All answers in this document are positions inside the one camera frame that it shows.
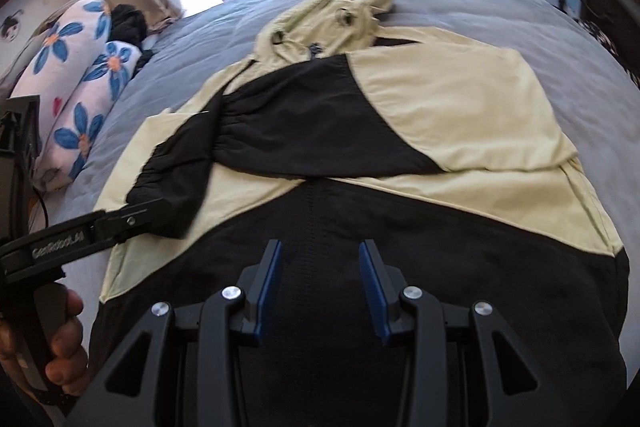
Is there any floral rolled quilt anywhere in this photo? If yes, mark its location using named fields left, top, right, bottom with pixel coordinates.
left=11, top=0, right=111, bottom=145
left=35, top=41, right=142, bottom=193

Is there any black white patterned cloth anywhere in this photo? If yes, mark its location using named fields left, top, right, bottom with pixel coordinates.
left=579, top=20, right=639, bottom=87

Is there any lower floral rolled quilt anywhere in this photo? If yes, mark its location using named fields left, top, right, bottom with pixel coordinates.
left=35, top=41, right=142, bottom=193

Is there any cartoon face wall sticker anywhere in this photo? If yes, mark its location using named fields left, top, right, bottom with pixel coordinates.
left=1, top=10, right=24, bottom=42

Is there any black clothing pile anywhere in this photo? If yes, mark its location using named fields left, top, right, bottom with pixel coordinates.
left=108, top=4, right=153, bottom=72

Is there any upper floral rolled quilt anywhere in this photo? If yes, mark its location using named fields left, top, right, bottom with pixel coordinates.
left=11, top=0, right=111, bottom=145

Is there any person's left hand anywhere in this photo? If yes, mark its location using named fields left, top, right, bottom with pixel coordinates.
left=1, top=287, right=91, bottom=398

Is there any yellow and black hooded jacket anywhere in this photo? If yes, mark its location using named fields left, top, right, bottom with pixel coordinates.
left=89, top=0, right=629, bottom=426

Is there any grey bed blanket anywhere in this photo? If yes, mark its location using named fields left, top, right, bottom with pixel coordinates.
left=56, top=0, right=639, bottom=293

